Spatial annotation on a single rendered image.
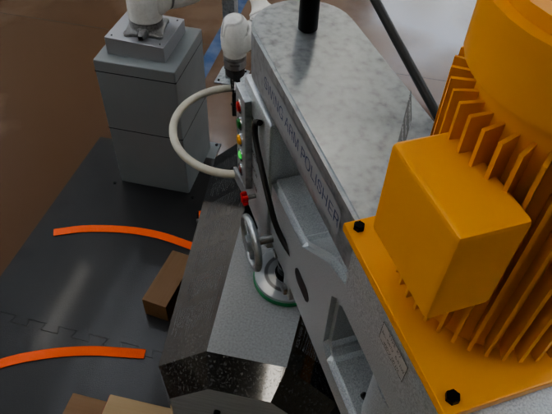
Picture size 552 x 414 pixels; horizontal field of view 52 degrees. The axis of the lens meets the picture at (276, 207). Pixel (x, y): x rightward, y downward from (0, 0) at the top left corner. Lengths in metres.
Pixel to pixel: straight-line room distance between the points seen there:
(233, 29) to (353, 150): 1.27
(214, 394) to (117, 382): 0.92
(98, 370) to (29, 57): 2.56
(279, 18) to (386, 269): 0.67
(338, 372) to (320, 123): 0.51
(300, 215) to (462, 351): 0.60
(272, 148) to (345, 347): 0.45
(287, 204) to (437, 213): 0.80
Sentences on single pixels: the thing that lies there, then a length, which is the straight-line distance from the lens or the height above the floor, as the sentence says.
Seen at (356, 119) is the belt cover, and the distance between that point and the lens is 0.97.
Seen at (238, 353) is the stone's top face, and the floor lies 0.80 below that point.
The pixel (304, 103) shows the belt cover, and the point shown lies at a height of 1.67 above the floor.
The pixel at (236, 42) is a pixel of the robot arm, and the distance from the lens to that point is 2.13.
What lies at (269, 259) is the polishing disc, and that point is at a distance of 1.80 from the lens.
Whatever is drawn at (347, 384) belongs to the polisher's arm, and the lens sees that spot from 1.17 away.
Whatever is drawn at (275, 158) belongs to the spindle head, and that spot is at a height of 1.43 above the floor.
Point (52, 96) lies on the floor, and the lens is 4.02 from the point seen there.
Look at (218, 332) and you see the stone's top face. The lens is 1.69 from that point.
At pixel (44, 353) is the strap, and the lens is 2.70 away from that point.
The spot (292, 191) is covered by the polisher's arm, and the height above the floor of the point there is 1.37.
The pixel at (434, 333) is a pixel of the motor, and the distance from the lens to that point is 0.69.
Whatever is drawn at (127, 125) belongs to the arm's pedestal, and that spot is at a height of 0.44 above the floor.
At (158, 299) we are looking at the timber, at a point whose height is 0.14.
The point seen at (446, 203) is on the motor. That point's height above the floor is 1.94.
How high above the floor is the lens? 2.27
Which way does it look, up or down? 48 degrees down
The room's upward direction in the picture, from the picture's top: 3 degrees clockwise
